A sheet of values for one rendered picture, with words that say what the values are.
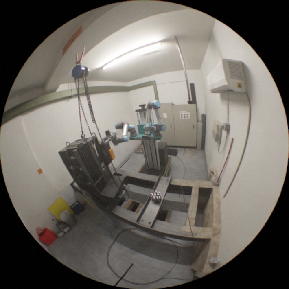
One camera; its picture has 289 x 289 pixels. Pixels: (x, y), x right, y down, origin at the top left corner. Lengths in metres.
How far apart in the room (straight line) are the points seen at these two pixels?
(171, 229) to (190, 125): 3.08
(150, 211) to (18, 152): 2.44
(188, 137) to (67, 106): 3.78
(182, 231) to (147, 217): 0.48
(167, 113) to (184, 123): 0.71
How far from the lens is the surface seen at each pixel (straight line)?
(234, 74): 0.98
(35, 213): 2.72
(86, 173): 1.28
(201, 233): 1.32
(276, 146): 0.71
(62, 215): 2.77
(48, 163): 2.38
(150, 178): 1.80
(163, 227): 1.30
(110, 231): 2.19
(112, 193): 1.43
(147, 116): 1.61
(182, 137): 3.69
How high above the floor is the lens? 1.91
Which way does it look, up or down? 24 degrees down
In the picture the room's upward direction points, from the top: 11 degrees counter-clockwise
